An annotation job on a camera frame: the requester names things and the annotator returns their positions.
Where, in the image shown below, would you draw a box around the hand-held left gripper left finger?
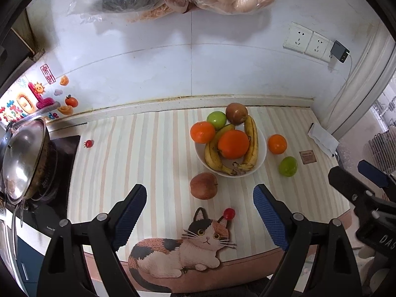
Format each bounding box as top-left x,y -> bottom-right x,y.
39,184 -> 147,297

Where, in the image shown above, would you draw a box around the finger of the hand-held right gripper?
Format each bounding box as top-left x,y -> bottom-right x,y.
358,160 -> 396,192
328,166 -> 375,206

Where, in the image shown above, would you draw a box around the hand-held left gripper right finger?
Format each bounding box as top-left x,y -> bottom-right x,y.
253,184 -> 359,297

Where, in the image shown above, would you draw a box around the white plate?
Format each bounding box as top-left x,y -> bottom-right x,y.
194,121 -> 267,177

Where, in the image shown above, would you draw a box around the red apple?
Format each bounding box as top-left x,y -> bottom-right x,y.
225,102 -> 248,125
190,173 -> 219,200

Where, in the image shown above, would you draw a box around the yellow banana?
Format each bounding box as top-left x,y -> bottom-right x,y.
232,115 -> 259,175
204,124 -> 245,176

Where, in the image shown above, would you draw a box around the large orange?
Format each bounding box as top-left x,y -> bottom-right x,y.
217,130 -> 250,159

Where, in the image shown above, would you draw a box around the small orange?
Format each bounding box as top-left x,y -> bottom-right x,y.
190,121 -> 216,144
268,134 -> 288,155

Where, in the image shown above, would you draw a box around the green apple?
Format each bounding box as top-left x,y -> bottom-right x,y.
207,111 -> 228,130
278,156 -> 298,177

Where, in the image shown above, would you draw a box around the small brown card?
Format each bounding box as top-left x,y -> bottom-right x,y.
299,150 -> 317,164

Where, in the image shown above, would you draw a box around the white folded cloth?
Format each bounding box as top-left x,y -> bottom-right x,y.
308,123 -> 340,158

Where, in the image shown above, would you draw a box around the striped mat with cat print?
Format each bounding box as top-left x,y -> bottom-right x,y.
67,105 -> 351,294

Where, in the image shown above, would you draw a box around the patterned glass door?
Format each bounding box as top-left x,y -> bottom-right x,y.
340,77 -> 396,174

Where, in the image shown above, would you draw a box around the black induction stove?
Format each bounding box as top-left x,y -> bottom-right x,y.
19,135 -> 81,232

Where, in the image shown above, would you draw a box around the blue kitchen cabinet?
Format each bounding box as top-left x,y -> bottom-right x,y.
9,232 -> 50,297

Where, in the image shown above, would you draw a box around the steel wok with lid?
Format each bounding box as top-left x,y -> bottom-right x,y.
1,118 -> 51,201

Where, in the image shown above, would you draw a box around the dark plug-in charger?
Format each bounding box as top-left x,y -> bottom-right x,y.
329,40 -> 351,63

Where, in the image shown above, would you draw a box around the black range hood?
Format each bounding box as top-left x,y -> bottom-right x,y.
0,45 -> 31,81

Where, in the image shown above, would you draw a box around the plastic bag of dried shrimp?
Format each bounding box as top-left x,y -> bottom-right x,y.
125,1 -> 186,24

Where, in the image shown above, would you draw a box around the white wire cage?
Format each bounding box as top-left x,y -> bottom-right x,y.
363,131 -> 396,174

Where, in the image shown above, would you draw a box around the white charger cable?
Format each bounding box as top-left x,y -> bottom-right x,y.
339,54 -> 353,99

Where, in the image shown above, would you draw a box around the white wall socket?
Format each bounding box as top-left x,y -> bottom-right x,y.
322,42 -> 336,63
283,22 -> 314,51
305,32 -> 333,58

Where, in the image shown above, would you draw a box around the colourful wall stickers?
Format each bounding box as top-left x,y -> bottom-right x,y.
0,64 -> 78,124

